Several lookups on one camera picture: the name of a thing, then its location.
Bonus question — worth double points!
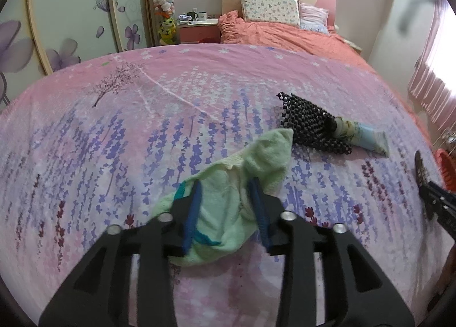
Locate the floral print pillow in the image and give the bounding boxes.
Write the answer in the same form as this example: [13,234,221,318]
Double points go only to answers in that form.
[240,0,300,27]

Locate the dark patterned object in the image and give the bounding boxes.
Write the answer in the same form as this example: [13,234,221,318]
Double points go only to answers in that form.
[414,150,430,189]

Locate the pink floral printed blanket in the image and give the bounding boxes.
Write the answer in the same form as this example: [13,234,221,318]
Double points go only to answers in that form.
[0,44,446,327]

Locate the light blue tube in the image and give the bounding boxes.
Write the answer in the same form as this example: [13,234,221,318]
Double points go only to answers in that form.
[322,116,390,157]

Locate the floral wardrobe doors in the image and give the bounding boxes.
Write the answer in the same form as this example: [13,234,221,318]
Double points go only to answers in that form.
[0,0,154,110]

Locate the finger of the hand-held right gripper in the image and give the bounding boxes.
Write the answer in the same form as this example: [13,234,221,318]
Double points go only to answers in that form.
[418,181,456,238]

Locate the coral duvet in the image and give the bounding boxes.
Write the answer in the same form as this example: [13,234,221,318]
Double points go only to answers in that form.
[217,10,417,114]

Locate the clear column of plush toys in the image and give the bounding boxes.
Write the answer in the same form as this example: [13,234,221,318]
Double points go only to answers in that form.
[150,0,179,46]

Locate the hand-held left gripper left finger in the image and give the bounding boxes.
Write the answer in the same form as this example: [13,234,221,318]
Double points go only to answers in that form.
[38,179,203,327]

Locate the orange plastic basket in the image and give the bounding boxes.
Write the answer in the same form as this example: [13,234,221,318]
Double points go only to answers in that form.
[435,148,456,192]

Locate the pink striped pillow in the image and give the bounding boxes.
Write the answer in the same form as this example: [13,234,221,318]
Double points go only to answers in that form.
[298,1,330,34]

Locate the pink curtain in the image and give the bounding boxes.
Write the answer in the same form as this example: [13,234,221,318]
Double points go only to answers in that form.
[406,0,456,123]

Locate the light green sock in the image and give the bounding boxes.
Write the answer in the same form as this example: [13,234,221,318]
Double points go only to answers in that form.
[151,128,294,266]

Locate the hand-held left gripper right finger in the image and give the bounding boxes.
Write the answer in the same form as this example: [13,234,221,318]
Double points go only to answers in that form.
[248,177,416,327]

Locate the pink nightstand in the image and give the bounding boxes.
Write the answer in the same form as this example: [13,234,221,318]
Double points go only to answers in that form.
[177,18,219,44]

